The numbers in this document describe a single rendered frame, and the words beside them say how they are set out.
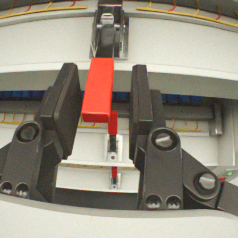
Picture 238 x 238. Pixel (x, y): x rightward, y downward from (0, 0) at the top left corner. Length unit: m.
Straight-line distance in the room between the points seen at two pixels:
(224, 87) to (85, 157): 0.22
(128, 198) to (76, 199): 0.17
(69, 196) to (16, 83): 0.52
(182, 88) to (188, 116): 0.14
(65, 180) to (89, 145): 0.22
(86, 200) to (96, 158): 0.36
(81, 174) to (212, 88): 0.39
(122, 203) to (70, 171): 0.22
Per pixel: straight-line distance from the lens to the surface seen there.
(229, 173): 0.40
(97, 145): 0.31
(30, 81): 0.18
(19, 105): 0.34
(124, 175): 0.49
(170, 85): 0.16
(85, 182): 0.50
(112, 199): 0.64
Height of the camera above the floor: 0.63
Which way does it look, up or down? 56 degrees down
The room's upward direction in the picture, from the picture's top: 1 degrees clockwise
